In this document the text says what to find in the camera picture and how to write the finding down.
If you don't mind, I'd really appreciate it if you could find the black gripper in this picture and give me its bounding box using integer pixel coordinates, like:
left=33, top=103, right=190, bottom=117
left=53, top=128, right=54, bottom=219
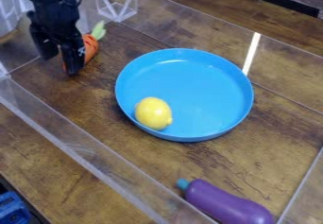
left=28, top=0, right=85, bottom=76

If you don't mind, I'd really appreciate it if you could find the orange toy carrot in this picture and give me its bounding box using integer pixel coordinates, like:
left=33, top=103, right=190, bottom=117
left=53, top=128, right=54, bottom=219
left=81, top=21, right=105, bottom=65

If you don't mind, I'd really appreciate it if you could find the blue round tray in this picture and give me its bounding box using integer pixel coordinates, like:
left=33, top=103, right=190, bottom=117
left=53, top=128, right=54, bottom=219
left=114, top=48, right=254, bottom=143

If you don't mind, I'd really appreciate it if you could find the yellow toy lemon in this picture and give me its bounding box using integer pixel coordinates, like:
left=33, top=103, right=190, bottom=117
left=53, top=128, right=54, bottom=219
left=134, top=96, right=173, bottom=130

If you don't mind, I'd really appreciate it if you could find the black baseboard strip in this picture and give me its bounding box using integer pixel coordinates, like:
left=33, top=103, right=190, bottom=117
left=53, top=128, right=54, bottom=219
left=262, top=0, right=318, bottom=18

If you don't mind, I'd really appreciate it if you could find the blue plastic crate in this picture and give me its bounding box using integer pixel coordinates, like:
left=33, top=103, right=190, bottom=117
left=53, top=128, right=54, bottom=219
left=0, top=191, right=32, bottom=224

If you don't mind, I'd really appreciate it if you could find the purple toy eggplant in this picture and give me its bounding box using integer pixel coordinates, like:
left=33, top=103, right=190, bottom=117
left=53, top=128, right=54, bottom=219
left=176, top=179, right=273, bottom=224

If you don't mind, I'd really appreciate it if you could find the clear acrylic enclosure wall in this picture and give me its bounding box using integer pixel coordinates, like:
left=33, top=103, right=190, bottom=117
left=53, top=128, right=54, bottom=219
left=0, top=0, right=323, bottom=224

